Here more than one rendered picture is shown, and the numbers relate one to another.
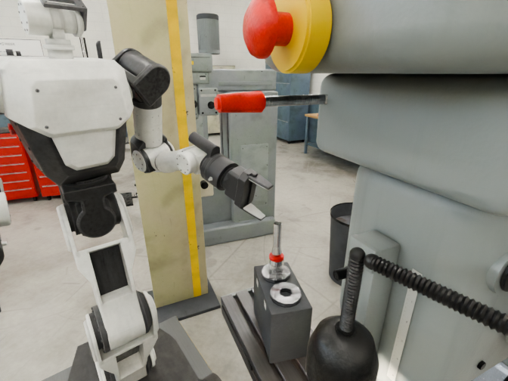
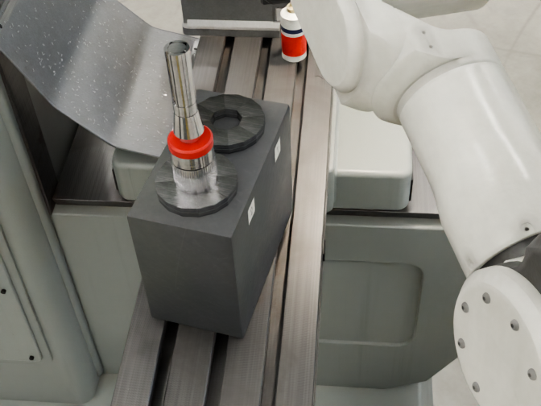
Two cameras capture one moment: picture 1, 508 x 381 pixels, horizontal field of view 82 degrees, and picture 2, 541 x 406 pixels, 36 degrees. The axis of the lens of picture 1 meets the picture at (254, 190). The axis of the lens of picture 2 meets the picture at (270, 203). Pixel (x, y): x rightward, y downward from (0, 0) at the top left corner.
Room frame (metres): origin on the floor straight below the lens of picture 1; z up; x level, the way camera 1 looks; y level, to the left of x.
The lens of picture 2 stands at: (1.28, 0.33, 1.79)
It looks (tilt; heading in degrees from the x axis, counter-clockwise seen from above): 47 degrees down; 212
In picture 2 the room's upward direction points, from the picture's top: 3 degrees counter-clockwise
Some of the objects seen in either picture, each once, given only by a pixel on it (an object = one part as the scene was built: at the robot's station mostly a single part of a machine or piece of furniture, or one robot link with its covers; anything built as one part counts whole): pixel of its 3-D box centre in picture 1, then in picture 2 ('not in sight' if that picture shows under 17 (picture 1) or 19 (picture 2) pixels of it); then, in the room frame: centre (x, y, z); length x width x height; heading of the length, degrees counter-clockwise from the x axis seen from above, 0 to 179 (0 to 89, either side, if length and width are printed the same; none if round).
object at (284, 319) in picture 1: (279, 307); (219, 208); (0.73, -0.08, 1.04); 0.22 x 0.12 x 0.20; 12
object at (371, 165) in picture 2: not in sight; (266, 126); (0.34, -0.24, 0.80); 0.50 x 0.35 x 0.12; 114
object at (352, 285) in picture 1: (351, 291); not in sight; (0.22, -0.09, 1.54); 0.01 x 0.01 x 0.10
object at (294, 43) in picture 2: not in sight; (293, 27); (0.31, -0.20, 1.00); 0.04 x 0.04 x 0.11
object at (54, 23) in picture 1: (51, 25); not in sight; (0.76, 0.46, 1.83); 0.10 x 0.07 x 0.09; 136
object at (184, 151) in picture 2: (276, 256); (190, 139); (0.77, -0.07, 1.20); 0.05 x 0.05 x 0.01
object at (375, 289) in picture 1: (363, 309); not in sight; (0.30, -0.14, 1.45); 0.04 x 0.04 x 0.21; 24
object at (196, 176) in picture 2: (276, 264); (193, 161); (0.77, -0.07, 1.17); 0.05 x 0.05 x 0.05
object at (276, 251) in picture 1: (277, 239); (183, 94); (0.77, -0.07, 1.26); 0.03 x 0.03 x 0.11
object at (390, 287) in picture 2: not in sight; (287, 256); (0.33, -0.22, 0.44); 0.80 x 0.30 x 0.60; 114
